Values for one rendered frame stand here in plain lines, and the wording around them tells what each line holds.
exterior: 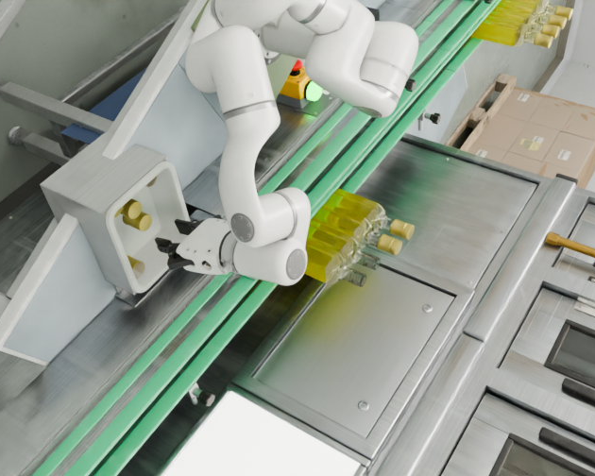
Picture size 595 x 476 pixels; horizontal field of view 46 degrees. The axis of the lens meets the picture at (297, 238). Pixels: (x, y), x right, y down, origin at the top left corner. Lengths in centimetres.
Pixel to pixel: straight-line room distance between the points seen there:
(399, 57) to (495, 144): 431
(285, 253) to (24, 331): 51
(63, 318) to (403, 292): 73
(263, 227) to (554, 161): 458
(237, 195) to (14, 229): 109
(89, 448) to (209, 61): 68
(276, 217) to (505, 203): 95
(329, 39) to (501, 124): 460
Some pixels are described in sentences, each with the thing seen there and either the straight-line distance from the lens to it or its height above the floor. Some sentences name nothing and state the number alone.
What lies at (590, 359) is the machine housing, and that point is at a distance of 163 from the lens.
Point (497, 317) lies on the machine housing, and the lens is 160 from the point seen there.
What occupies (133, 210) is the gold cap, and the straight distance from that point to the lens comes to 131.
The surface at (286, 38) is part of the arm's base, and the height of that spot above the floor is 89.
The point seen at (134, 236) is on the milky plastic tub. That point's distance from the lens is 141.
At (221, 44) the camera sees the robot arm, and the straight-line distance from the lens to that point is 109.
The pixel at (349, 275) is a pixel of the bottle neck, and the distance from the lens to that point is 147.
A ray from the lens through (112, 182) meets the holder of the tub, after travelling 129.
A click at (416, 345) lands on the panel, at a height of 127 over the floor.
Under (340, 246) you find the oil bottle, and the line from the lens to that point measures 151.
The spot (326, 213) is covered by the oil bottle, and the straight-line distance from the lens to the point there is 158.
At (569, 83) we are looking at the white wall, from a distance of 769.
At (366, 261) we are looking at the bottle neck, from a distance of 150.
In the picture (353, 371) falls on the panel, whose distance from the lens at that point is 150.
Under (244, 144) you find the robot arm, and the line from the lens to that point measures 106.
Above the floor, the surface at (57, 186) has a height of 71.
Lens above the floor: 164
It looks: 26 degrees down
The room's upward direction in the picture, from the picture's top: 113 degrees clockwise
